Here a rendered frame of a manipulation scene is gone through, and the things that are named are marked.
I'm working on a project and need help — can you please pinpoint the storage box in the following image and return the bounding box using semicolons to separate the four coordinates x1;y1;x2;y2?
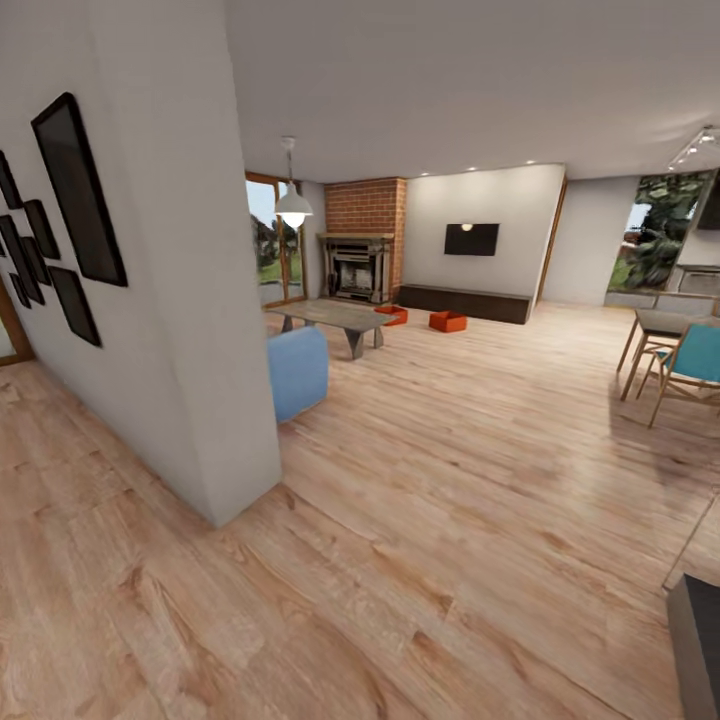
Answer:
429;311;467;333
374;305;407;327

